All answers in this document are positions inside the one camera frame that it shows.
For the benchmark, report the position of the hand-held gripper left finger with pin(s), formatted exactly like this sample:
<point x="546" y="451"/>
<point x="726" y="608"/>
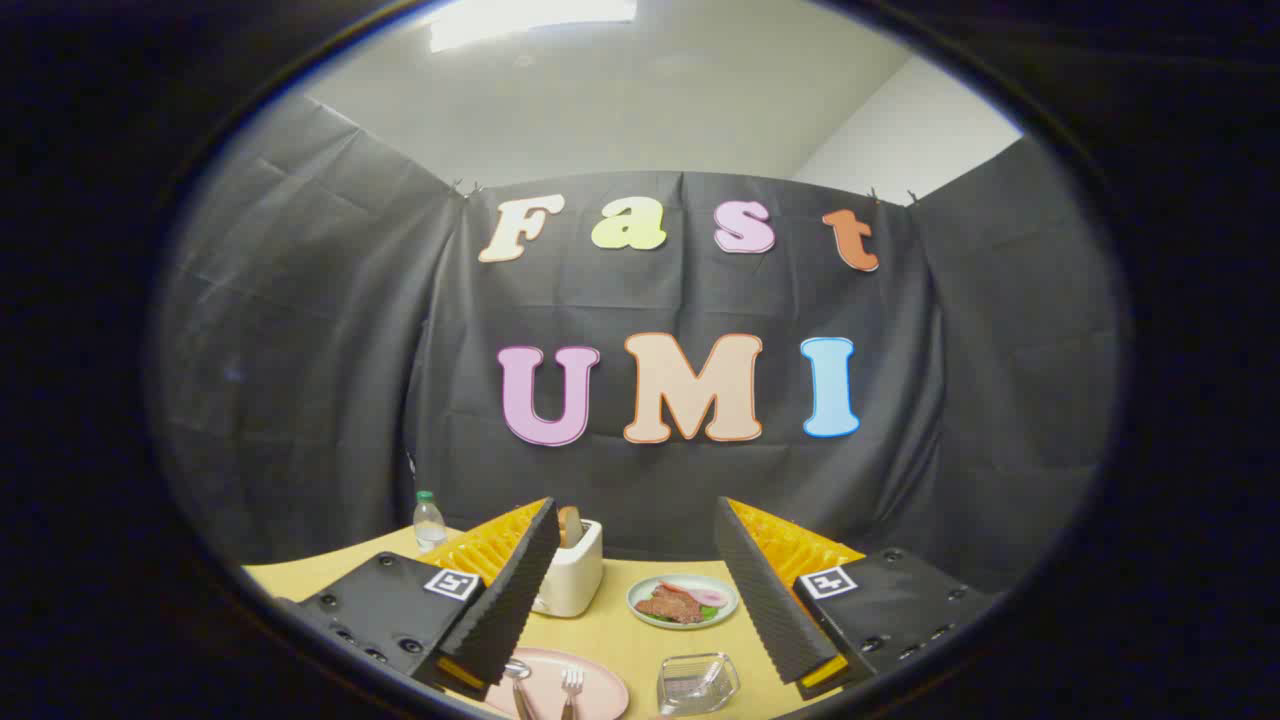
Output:
<point x="515" y="600"/>

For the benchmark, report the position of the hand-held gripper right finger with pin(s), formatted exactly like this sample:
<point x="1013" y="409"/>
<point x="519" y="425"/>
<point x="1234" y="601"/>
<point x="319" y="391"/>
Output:
<point x="760" y="600"/>

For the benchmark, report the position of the light green food plate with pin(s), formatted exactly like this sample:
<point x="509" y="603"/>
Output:
<point x="720" y="612"/>

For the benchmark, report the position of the pink ham slice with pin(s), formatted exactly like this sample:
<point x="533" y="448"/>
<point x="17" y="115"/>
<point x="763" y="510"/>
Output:
<point x="710" y="597"/>

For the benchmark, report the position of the cream white toaster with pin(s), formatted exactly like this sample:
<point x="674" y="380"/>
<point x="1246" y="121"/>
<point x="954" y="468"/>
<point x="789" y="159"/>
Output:
<point x="575" y="580"/>

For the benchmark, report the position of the red tomato slice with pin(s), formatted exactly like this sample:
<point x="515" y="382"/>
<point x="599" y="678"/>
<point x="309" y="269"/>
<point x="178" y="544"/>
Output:
<point x="675" y="587"/>

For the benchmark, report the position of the brown meat slices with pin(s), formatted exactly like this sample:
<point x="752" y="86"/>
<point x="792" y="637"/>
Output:
<point x="670" y="606"/>

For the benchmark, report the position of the toasted bread slice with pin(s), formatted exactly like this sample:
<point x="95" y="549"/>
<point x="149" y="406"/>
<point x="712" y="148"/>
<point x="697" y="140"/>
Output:
<point x="570" y="525"/>

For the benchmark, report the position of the clear plastic water bottle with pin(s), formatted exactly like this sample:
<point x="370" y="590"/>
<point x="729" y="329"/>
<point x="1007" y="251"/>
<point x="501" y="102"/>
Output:
<point x="429" y="525"/>

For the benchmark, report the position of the large pink plate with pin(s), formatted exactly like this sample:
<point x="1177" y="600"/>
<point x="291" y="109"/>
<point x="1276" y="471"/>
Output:
<point x="605" y="690"/>

